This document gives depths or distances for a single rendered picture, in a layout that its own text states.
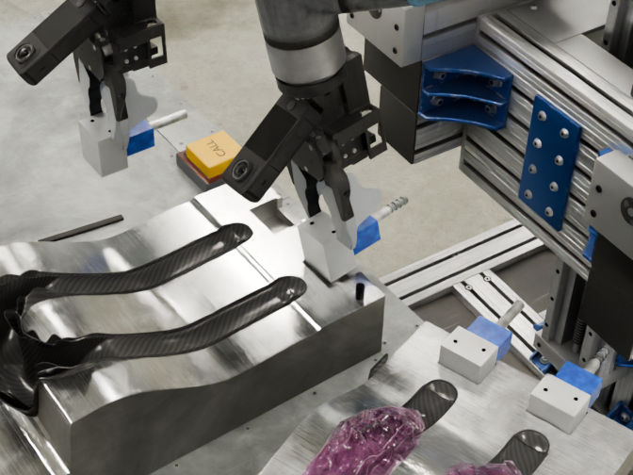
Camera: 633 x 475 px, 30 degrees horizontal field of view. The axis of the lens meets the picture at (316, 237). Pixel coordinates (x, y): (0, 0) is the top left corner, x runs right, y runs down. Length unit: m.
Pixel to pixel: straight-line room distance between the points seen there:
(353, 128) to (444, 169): 1.71
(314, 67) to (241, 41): 2.20
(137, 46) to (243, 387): 0.40
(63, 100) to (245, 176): 0.62
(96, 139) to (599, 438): 0.65
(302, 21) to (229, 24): 2.31
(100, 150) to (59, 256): 0.16
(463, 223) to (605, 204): 1.41
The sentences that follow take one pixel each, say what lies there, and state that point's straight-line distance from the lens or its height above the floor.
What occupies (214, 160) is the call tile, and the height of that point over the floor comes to 0.84.
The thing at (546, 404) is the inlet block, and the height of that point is 0.88.
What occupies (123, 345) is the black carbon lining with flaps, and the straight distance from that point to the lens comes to 1.21.
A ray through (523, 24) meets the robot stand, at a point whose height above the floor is 0.95.
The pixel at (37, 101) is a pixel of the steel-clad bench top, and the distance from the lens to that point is 1.75.
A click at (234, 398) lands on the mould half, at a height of 0.85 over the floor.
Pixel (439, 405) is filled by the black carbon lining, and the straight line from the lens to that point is 1.24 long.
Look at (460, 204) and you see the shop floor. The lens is 2.80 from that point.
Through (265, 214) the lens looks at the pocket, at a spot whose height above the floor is 0.87.
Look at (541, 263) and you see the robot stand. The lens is 2.37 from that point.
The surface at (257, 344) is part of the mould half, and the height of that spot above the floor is 0.88.
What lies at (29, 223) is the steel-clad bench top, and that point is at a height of 0.80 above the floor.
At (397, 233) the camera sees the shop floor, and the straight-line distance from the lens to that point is 2.71.
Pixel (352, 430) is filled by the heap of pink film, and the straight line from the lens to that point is 1.11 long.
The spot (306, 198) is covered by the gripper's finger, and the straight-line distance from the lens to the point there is 1.28.
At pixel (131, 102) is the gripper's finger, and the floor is 1.00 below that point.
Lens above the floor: 1.79
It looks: 42 degrees down
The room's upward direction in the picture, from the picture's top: 1 degrees clockwise
